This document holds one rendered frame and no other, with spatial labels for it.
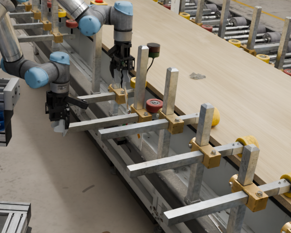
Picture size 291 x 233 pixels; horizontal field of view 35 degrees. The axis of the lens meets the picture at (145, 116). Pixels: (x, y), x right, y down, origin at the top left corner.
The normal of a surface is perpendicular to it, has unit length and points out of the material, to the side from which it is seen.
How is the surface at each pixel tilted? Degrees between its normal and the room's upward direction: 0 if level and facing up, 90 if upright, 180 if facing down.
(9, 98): 90
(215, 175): 90
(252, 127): 0
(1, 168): 0
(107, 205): 0
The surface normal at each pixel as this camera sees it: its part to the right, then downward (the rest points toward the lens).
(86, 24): -0.14, 0.46
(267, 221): -0.89, 0.15
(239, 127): 0.08, -0.88
